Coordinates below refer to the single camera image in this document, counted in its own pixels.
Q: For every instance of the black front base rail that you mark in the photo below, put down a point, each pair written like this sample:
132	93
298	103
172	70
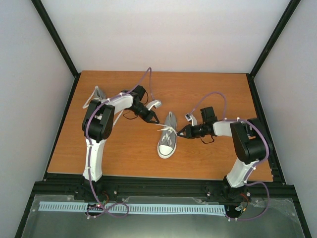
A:
117	188

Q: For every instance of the clear plastic front sheet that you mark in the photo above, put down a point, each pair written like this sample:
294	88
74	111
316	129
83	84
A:
59	216

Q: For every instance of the black left frame post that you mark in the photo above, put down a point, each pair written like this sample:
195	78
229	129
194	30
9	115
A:
43	14

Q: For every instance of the black right frame post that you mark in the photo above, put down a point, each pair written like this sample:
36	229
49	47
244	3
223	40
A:
284	19

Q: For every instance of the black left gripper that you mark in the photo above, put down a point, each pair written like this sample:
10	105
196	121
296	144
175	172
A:
147	117

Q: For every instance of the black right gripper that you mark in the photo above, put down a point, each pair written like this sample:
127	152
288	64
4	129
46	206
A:
190	133

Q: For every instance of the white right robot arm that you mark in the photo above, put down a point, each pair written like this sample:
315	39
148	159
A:
251	143

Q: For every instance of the light blue cable duct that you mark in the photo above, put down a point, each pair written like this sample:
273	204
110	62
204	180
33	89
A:
137	209

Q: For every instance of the white shoelace of sneaker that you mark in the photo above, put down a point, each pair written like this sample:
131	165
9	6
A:
168	136

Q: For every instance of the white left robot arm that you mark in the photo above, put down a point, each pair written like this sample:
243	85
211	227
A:
99	121

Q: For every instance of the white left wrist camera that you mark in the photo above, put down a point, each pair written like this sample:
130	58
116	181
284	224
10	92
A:
154	104

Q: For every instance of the black frame post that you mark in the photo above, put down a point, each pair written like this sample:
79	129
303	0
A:
43	14
284	19

